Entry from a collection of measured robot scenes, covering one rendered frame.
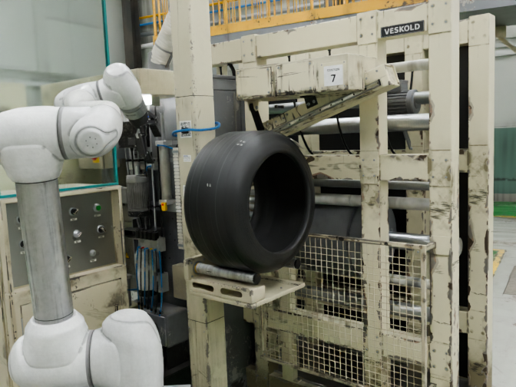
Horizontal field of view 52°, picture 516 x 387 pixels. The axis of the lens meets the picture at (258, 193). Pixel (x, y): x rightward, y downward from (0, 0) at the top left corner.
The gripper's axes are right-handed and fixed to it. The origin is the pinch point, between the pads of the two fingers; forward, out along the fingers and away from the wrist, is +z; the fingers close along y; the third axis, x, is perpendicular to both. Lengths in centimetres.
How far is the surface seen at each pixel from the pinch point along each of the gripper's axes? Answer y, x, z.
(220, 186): 16.1, 28.7, 4.8
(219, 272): 33, 22, 43
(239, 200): 19.9, 35.7, 7.9
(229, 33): -551, -121, 382
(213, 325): 43, 13, 78
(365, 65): -45, 83, 4
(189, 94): -35.1, 6.8, 6.1
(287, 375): 47, 41, 141
